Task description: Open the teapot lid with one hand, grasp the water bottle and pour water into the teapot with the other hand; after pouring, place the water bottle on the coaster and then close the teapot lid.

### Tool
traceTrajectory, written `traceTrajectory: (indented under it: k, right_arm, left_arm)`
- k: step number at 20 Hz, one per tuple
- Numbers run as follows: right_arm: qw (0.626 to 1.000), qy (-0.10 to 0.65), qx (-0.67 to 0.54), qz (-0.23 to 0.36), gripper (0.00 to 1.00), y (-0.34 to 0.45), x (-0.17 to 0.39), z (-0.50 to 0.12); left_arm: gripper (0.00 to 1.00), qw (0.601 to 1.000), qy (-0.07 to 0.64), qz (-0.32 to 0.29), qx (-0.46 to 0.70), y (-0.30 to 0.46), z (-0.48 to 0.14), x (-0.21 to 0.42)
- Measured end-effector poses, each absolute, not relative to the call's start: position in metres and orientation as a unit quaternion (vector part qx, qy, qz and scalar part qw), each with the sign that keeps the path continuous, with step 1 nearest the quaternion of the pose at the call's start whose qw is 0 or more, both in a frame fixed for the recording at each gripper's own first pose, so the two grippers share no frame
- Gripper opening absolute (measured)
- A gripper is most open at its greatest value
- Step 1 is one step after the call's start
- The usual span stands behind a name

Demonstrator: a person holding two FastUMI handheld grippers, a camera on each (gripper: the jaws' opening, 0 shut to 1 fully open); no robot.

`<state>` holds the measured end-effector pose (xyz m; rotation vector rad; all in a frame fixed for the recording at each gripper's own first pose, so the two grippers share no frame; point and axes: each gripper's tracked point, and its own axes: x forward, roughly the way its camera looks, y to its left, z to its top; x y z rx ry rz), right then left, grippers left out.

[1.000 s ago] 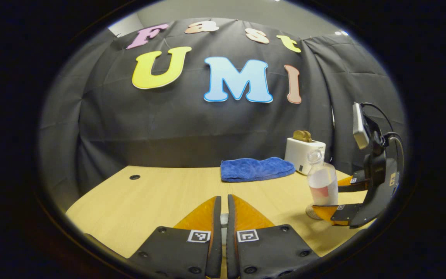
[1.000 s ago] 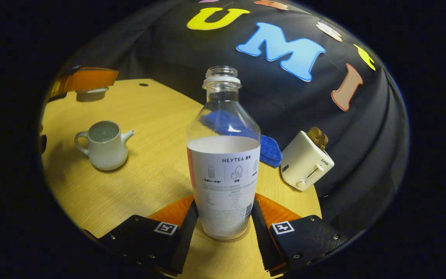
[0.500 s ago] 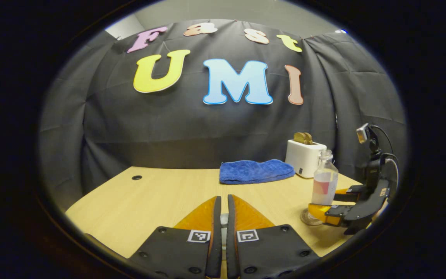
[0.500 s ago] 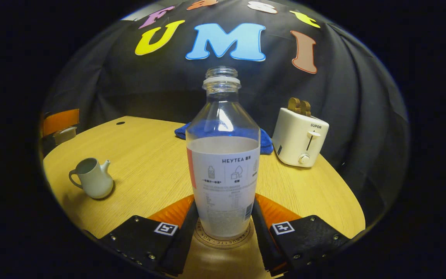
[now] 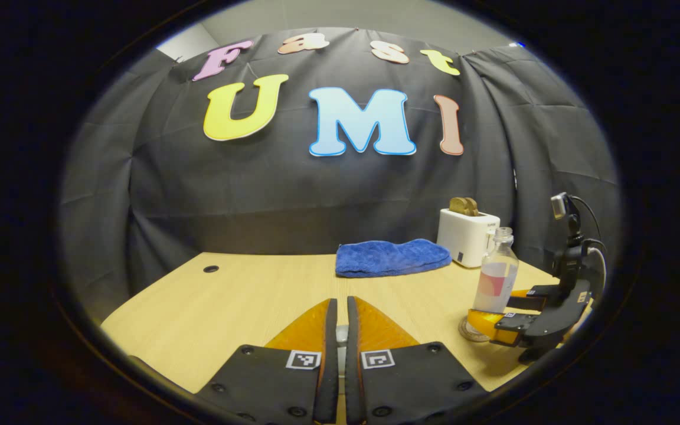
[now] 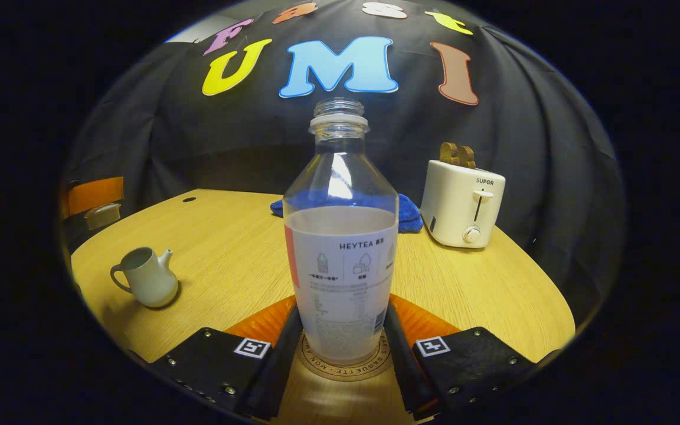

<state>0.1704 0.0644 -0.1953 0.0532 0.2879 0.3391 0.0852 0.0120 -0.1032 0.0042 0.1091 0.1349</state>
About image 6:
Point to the blue towel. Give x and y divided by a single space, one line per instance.
409 215

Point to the white toaster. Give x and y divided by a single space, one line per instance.
458 206

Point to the black backdrop cloth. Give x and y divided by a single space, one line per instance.
523 147

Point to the white teacup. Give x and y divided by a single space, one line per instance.
151 283

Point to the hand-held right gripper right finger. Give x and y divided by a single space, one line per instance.
402 366

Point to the brown toast slice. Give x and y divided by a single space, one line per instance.
448 153
467 157

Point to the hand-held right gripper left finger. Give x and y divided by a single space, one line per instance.
278 366

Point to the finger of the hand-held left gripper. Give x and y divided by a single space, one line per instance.
92 193

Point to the round cork coaster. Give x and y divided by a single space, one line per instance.
346 370

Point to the white teacup lid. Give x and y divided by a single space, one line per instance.
103 216

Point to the clear water bottle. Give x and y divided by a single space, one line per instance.
340 265

